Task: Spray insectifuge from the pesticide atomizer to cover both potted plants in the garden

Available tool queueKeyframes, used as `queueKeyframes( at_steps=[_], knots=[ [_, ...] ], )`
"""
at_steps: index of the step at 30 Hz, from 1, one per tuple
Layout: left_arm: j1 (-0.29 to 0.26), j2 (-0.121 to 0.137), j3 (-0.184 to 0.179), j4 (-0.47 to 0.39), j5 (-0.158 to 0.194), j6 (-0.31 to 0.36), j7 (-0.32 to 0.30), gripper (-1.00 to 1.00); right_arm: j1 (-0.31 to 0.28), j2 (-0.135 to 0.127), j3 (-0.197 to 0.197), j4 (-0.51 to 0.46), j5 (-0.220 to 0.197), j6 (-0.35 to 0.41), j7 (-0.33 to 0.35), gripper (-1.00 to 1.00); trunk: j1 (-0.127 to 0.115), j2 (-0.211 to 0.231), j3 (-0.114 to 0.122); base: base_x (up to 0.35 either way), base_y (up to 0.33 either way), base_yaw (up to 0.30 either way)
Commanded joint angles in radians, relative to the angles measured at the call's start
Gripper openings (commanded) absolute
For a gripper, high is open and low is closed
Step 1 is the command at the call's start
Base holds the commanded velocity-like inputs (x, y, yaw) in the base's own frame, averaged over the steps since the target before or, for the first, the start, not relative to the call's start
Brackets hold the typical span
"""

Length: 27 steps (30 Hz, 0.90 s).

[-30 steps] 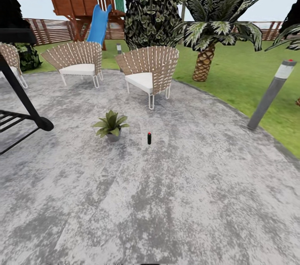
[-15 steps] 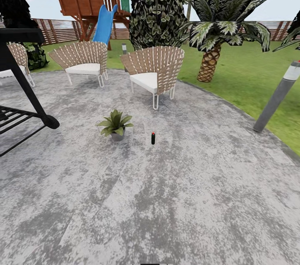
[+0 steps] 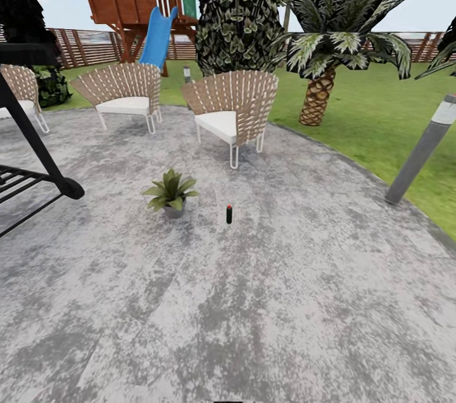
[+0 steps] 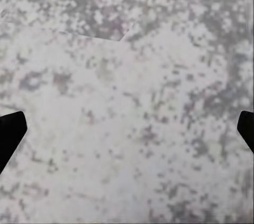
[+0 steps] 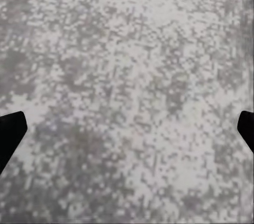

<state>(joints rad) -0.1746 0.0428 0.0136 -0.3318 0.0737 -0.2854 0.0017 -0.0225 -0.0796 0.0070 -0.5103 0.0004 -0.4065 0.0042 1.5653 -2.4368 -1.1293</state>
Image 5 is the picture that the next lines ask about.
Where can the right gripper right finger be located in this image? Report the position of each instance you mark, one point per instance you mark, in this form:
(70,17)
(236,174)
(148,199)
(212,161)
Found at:
(245,127)

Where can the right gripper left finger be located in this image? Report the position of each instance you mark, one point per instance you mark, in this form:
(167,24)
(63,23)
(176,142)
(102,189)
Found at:
(12,129)

